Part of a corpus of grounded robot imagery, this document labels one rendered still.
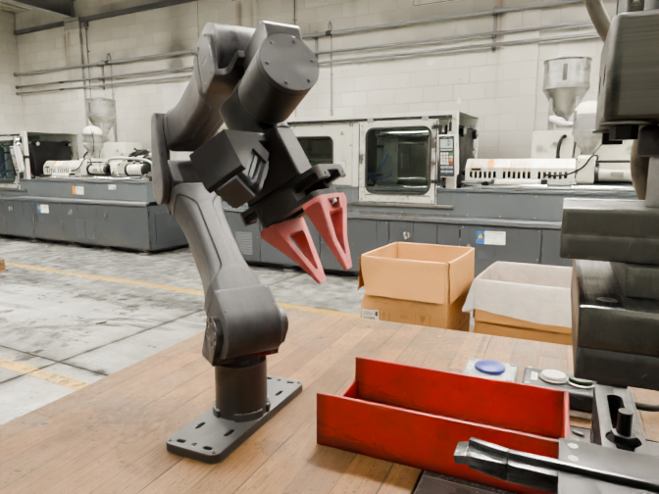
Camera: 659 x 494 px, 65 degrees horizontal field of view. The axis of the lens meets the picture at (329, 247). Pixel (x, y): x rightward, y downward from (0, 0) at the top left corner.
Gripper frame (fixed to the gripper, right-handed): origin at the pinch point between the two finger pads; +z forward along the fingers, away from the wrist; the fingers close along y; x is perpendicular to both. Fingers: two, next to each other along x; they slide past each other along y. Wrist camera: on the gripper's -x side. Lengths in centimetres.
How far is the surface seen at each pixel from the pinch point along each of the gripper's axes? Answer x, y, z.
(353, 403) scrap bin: 0.4, -5.3, 13.6
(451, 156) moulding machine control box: 427, -47, -45
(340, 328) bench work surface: 38.7, -22.7, 10.1
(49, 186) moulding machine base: 489, -579, -308
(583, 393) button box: 18.9, 13.2, 27.4
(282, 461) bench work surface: -3.8, -13.4, 15.3
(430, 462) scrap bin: 0.2, -0.3, 21.7
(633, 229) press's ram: -18.0, 24.2, 5.6
